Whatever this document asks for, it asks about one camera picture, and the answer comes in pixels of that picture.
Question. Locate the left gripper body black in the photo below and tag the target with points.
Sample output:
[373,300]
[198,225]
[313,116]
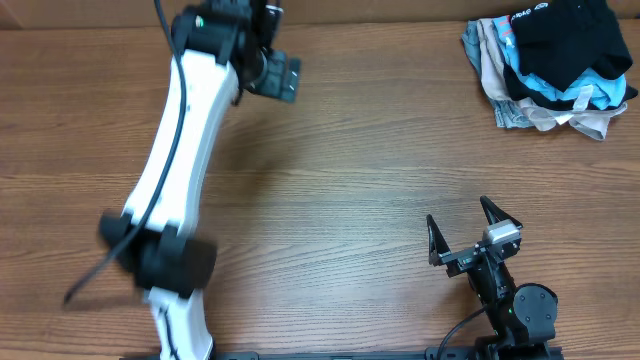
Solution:
[279,76]

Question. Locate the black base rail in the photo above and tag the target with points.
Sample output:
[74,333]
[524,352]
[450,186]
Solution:
[452,353]

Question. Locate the light blue printed t-shirt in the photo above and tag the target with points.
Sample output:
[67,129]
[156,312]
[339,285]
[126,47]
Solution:
[508,44]

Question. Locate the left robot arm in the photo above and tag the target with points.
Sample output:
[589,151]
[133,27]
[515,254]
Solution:
[219,51]

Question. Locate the black folded garment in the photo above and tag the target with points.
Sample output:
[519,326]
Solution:
[589,89]

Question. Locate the black t-shirt with logo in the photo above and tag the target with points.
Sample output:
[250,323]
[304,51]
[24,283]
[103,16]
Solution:
[561,39]

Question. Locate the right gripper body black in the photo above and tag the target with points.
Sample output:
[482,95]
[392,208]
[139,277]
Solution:
[465,255]

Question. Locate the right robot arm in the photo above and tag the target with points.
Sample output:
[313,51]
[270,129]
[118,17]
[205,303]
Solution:
[522,316]

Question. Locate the beige folded garment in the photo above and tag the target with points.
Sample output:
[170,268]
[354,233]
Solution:
[592,123]

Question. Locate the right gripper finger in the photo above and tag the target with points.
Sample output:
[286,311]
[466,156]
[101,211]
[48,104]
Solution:
[495,214]
[438,247]

